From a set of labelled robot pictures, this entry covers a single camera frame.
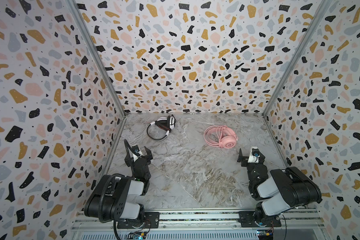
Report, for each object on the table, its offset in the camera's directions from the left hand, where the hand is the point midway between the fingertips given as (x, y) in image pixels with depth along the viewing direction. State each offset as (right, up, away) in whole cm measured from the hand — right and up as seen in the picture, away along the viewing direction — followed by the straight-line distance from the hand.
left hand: (136, 148), depth 85 cm
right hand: (+65, 0, +1) cm, 65 cm away
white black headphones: (+18, +15, +20) cm, 31 cm away
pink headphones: (+55, +4, +11) cm, 57 cm away
